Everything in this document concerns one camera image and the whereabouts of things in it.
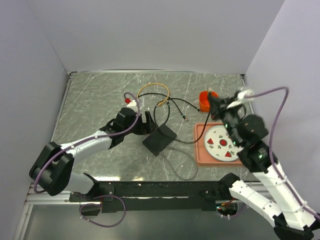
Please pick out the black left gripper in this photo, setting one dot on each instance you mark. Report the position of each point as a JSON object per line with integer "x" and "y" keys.
{"x": 143, "y": 128}

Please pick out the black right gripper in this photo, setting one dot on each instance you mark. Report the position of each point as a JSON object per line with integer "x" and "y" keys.
{"x": 218, "y": 105}

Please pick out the black network switch box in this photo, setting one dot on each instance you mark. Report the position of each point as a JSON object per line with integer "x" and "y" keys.
{"x": 159, "y": 139}

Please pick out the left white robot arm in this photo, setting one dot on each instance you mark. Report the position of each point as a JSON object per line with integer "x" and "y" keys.
{"x": 53, "y": 169}

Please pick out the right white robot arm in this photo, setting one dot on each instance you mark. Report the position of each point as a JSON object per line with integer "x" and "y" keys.
{"x": 288, "y": 214}

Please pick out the orange plastic cup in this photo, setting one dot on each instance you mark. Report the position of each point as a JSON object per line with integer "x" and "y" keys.
{"x": 204, "y": 103}

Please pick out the white watermelon pattern plate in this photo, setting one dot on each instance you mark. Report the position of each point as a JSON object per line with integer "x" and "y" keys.
{"x": 219, "y": 144}

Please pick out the pink plastic tray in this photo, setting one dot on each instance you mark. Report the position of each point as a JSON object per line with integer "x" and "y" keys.
{"x": 202, "y": 157}

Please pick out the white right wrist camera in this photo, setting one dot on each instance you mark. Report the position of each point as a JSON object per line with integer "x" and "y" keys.
{"x": 242, "y": 96}

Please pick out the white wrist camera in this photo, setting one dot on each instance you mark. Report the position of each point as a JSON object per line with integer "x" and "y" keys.
{"x": 132, "y": 104}
{"x": 242, "y": 96}

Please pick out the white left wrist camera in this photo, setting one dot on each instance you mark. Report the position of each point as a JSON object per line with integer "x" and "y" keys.
{"x": 132, "y": 104}

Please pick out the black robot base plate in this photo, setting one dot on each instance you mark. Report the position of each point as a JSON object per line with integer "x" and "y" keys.
{"x": 156, "y": 195}

